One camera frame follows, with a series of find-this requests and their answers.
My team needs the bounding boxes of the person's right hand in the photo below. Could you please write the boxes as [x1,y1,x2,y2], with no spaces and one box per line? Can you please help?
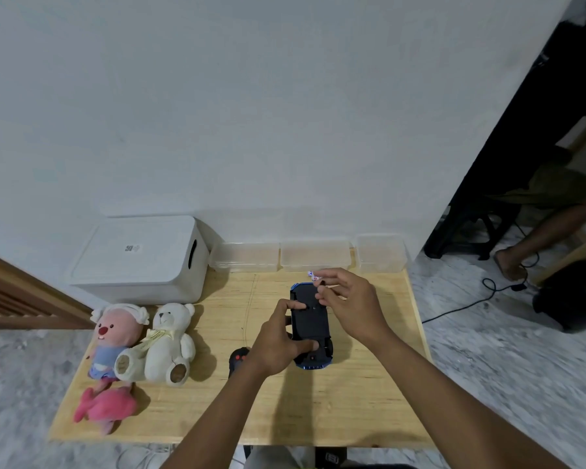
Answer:
[315,268,396,348]

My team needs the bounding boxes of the person's left hand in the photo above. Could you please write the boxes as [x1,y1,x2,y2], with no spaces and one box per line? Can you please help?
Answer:
[246,298,323,377]

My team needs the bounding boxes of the blue and black toy car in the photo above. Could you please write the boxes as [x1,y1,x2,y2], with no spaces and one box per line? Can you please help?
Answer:
[285,283,338,371]

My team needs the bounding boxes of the small thin screwdriver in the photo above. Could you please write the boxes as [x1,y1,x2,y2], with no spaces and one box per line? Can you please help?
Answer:
[307,270,341,290]

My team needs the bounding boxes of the person's left forearm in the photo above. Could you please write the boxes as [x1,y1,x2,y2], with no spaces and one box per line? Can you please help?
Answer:
[160,359,275,469]

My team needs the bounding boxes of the person's right forearm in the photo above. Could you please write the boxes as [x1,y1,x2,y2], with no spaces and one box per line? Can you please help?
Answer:
[366,331,575,469]

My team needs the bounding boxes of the clear plastic container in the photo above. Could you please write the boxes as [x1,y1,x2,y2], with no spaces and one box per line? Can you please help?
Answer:
[279,239,352,273]
[355,233,409,274]
[208,242,280,273]

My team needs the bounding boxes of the black remote controller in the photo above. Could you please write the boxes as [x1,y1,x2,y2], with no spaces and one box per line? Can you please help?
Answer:
[228,347,252,380]

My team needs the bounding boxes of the white teddy bear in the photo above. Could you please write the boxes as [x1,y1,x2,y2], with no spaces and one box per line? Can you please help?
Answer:
[114,302,197,388]

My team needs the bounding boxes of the white lidded storage box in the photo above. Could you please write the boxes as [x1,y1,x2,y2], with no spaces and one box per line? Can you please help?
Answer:
[65,215,211,305]

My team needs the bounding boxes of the pink beaver plush toy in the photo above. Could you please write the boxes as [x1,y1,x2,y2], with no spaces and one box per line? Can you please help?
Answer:
[87,303,150,392]

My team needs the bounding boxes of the black bag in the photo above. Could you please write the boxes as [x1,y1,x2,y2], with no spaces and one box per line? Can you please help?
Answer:
[532,270,586,333]

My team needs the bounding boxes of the wooden slatted panel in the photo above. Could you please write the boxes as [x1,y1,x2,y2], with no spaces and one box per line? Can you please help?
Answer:
[0,246,96,331]

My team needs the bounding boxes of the black cable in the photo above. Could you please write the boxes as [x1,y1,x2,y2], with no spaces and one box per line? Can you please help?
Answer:
[420,217,541,326]

